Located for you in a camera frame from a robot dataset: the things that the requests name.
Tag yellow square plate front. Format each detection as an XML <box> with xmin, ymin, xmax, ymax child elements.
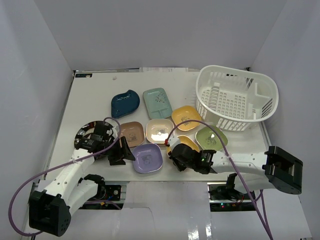
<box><xmin>166</xmin><ymin>135</ymin><xmax>200</xmax><ymax>157</ymax></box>

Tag yellow square plate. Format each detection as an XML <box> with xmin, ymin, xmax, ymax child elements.
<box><xmin>171</xmin><ymin>105</ymin><xmax>202</xmax><ymax>132</ymax></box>
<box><xmin>166</xmin><ymin>135</ymin><xmax>200</xmax><ymax>157</ymax></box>

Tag purple square plate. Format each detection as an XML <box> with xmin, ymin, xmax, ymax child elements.
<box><xmin>132</xmin><ymin>143</ymin><xmax>163</xmax><ymax>174</ymax></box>

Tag green square plate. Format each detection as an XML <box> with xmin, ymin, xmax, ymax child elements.
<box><xmin>195</xmin><ymin>126</ymin><xmax>223</xmax><ymax>151</ymax></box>

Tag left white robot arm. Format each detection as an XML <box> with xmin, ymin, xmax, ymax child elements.
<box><xmin>28</xmin><ymin>120</ymin><xmax>135</xmax><ymax>237</ymax></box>

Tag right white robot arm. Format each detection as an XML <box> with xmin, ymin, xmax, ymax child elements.
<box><xmin>169</xmin><ymin>143</ymin><xmax>303</xmax><ymax>200</ymax></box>

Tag round dark mirrored plate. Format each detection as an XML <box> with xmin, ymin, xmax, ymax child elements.
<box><xmin>73</xmin><ymin>120</ymin><xmax>118</xmax><ymax>161</ymax></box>

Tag brown square plate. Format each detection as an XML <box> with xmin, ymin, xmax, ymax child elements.
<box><xmin>120</xmin><ymin>121</ymin><xmax>145</xmax><ymax>148</ymax></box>

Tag cream square plate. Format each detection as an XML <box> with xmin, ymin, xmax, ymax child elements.
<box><xmin>145</xmin><ymin>118</ymin><xmax>174</xmax><ymax>144</ymax></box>

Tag dark blue leaf plate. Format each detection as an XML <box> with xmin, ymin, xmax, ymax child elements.
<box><xmin>111</xmin><ymin>89</ymin><xmax>140</xmax><ymax>119</ymax></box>

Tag light green rectangular plate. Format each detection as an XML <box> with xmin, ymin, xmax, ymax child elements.
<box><xmin>143</xmin><ymin>87</ymin><xmax>173</xmax><ymax>119</ymax></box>

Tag white plastic dish basket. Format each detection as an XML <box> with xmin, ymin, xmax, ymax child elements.
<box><xmin>195</xmin><ymin>65</ymin><xmax>279</xmax><ymax>132</ymax></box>

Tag papers at table back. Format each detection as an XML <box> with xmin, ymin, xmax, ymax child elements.
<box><xmin>139</xmin><ymin>67</ymin><xmax>189</xmax><ymax>73</ymax></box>

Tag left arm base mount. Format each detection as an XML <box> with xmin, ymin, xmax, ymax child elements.
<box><xmin>81</xmin><ymin>184</ymin><xmax>124</xmax><ymax>210</ymax></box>

